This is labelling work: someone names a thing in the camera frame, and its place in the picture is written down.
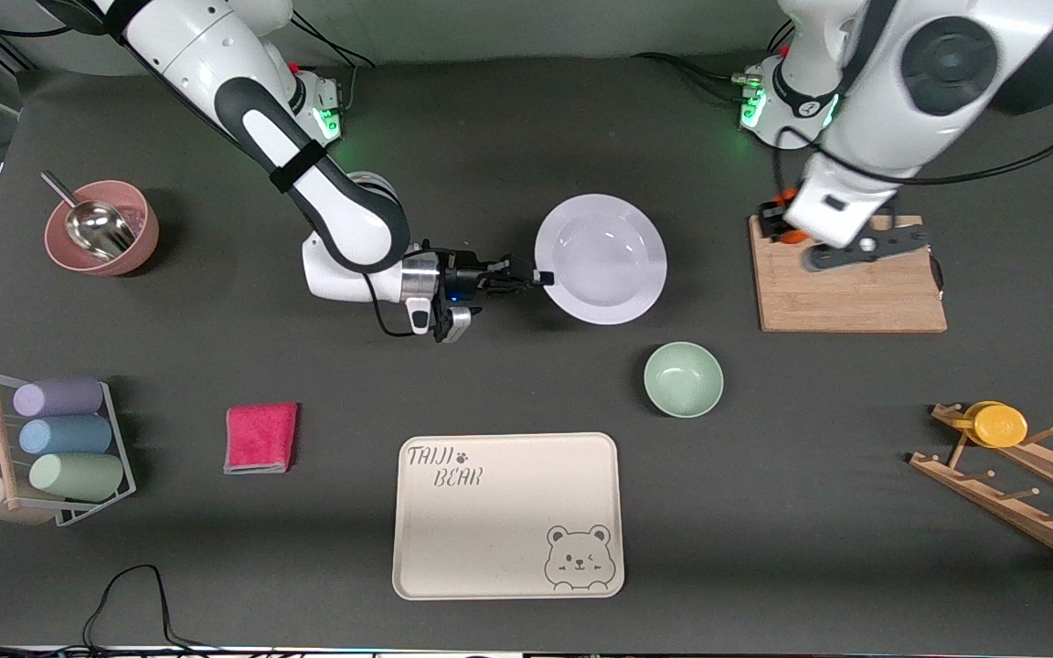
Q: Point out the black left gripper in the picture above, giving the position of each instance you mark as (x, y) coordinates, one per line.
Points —
(769, 222)

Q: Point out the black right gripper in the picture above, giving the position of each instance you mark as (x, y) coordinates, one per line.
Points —
(465, 277)

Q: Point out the orange fruit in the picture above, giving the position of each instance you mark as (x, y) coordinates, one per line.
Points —
(792, 236)

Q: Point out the white round plate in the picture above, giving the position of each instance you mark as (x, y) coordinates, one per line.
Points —
(600, 265)

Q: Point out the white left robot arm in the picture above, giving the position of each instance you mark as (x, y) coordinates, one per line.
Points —
(874, 119)

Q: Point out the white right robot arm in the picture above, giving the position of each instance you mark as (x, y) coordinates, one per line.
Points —
(344, 210)

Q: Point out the wooden cutting board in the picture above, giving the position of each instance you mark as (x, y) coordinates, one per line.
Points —
(856, 302)

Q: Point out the pale green bowl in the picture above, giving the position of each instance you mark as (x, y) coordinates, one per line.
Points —
(683, 379)

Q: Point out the beige bear print tray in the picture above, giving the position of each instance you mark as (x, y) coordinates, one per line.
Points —
(499, 521)

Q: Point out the pink folded cloth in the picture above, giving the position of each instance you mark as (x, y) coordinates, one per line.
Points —
(260, 439)

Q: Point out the yellow mug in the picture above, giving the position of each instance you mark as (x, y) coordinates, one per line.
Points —
(1000, 426)

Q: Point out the wooden peg drying rack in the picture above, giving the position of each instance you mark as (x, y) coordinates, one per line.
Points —
(993, 501)

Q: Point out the pink bowl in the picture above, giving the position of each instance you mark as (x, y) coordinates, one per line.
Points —
(138, 228)

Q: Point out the metal scoop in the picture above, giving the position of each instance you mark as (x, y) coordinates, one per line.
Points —
(97, 228)

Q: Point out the purple cup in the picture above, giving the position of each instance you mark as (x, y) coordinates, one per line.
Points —
(58, 397)

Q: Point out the blue cup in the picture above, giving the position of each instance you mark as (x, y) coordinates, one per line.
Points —
(65, 436)

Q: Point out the green cup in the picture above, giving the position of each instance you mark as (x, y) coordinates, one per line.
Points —
(77, 476)

